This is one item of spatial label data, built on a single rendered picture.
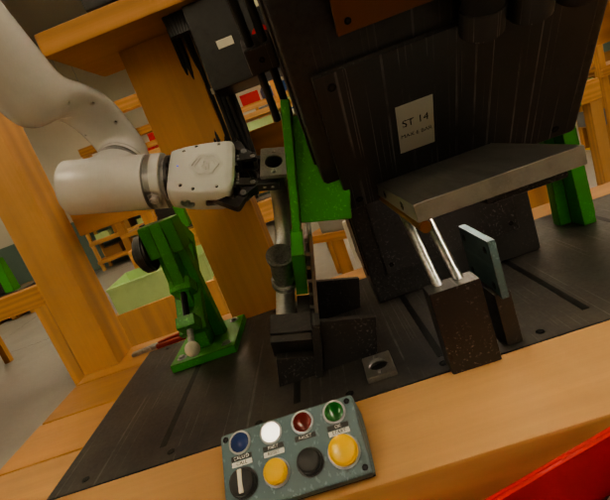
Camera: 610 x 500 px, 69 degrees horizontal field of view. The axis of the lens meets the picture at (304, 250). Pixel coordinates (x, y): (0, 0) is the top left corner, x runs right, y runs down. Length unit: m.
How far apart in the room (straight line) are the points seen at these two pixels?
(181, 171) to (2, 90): 0.23
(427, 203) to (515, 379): 0.23
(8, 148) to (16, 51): 0.49
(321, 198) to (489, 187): 0.24
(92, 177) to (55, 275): 0.46
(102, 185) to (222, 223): 0.35
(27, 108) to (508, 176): 0.56
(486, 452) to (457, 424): 0.05
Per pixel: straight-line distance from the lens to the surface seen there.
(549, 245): 0.89
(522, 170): 0.45
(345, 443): 0.46
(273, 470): 0.48
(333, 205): 0.60
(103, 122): 0.77
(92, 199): 0.72
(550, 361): 0.57
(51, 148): 11.69
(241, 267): 1.00
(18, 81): 0.66
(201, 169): 0.68
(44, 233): 1.12
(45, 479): 0.85
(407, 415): 0.53
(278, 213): 0.73
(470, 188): 0.43
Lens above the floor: 1.22
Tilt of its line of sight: 13 degrees down
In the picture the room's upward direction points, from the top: 20 degrees counter-clockwise
